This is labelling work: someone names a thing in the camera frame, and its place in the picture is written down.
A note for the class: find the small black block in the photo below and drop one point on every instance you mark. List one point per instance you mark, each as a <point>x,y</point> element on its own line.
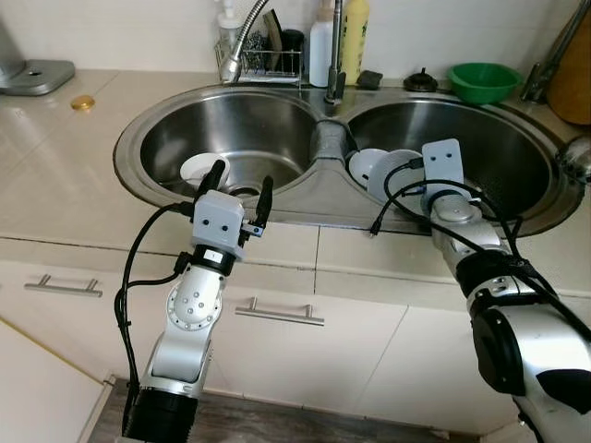
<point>369,79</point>

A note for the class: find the black sink stopper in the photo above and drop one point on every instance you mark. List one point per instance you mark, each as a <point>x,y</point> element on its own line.
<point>421,83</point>

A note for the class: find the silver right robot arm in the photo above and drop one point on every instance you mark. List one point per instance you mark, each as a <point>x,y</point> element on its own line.
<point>536,360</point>

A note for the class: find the white plastic bottle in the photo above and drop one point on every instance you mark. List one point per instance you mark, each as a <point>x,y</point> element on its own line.
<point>320,51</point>

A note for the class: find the cream kitchen base cabinet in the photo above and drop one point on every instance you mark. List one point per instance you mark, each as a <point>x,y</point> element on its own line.
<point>369,369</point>

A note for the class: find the shiny steel kettle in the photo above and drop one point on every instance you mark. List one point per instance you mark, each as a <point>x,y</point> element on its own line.
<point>577,159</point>

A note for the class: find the stainless steel double sink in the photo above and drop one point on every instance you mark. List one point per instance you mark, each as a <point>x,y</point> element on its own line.
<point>314,189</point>

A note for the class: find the grey appliance base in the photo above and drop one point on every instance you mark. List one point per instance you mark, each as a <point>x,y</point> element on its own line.
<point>37,78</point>

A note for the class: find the yellow detergent bottle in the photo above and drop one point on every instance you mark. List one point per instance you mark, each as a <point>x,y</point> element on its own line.
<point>355,41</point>

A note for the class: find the green plastic bowl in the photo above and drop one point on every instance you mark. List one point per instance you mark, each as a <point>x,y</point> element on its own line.
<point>483,85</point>

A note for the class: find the white floral plate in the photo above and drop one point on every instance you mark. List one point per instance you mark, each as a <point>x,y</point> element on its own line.
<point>402,180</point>

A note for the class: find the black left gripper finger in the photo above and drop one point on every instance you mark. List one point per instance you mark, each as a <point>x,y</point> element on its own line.
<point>212,180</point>
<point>264,201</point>

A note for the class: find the brown wooden cutting board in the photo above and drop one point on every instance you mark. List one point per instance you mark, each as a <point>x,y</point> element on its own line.
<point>574,83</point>

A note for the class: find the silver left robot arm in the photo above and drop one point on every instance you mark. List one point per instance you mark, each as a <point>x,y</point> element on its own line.
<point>189,309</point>

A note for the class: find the small gold round lid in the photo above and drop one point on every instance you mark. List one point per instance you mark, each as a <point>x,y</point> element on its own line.
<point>83,102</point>

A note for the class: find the clear soap pump dispenser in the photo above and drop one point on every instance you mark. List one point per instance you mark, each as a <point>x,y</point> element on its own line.
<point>226,37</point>

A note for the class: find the white ceramic bowl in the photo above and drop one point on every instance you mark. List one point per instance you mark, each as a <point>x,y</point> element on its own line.
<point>362,164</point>
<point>194,171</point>

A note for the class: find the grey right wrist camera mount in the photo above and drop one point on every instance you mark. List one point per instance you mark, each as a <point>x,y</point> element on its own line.
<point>443,166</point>

